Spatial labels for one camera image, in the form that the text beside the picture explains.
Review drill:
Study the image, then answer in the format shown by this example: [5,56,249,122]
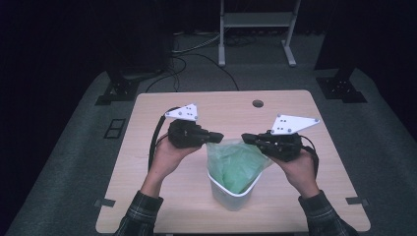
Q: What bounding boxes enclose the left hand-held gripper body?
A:
[164,103,211,149]

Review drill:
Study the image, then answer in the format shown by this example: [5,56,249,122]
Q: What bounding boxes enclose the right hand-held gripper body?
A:
[257,113,321,163]

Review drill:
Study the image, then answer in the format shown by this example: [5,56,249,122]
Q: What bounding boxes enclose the green plastic bag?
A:
[206,138,274,195]

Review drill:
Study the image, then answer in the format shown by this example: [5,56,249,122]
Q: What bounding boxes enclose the white plastic bin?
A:
[207,169,264,212]

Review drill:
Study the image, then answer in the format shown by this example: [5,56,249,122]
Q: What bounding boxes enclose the person's left hand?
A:
[147,132,202,187]

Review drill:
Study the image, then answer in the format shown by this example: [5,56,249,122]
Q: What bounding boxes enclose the person's right hand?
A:
[270,147,322,199]

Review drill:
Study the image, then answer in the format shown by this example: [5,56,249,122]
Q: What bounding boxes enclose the black stand base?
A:
[94,69,142,107]
[315,67,369,104]

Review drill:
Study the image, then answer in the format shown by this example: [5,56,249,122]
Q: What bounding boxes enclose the black tape strip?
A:
[345,195,371,207]
[93,198,117,208]

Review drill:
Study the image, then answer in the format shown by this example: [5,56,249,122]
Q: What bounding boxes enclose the white metal stand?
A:
[217,0,303,69]

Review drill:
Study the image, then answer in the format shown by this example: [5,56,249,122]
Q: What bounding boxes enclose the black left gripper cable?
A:
[148,105,182,172]

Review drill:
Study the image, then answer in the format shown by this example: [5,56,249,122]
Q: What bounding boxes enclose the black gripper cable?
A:
[299,134,321,176]
[148,105,182,172]

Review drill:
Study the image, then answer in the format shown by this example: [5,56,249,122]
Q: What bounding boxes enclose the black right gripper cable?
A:
[299,134,321,176]

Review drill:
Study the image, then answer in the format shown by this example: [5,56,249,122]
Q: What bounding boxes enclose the black floor outlet frame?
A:
[103,118,127,140]

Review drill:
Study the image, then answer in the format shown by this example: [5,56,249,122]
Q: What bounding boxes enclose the black floor cable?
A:
[145,53,241,94]

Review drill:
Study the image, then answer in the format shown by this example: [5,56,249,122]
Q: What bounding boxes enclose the grey floor cable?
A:
[170,31,221,55]

